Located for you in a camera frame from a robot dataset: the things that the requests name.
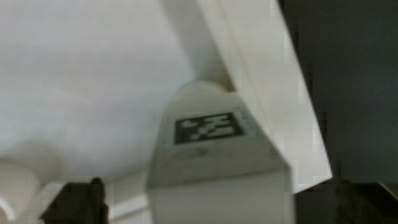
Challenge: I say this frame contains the white square tabletop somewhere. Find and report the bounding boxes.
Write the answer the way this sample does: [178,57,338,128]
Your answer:
[0,0,333,224]

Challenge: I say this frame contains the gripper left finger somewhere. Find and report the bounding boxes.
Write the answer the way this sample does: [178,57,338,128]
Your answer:
[40,177,109,224]

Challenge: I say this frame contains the white leg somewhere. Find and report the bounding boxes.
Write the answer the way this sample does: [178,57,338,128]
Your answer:
[146,81,296,224]

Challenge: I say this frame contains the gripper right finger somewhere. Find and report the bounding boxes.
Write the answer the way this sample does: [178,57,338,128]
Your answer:
[335,181,398,224]

